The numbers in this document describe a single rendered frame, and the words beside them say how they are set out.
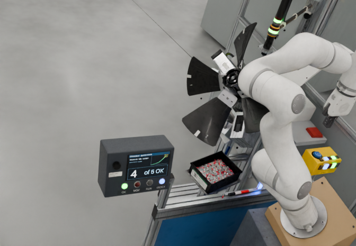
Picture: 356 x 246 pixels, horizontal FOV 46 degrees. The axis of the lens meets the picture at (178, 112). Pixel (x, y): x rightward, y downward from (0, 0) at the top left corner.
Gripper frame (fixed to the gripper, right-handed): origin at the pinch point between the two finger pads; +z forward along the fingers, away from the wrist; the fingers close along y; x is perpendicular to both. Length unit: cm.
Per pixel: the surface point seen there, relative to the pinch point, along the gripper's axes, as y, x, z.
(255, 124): -6.8, 29.3, 26.2
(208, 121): -16, 52, 43
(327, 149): 34, 17, 36
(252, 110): -4.1, 37.8, 24.6
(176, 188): 1, 84, 135
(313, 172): 22.8, 9.5, 42.2
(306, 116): 62, 61, 53
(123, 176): -76, 8, 27
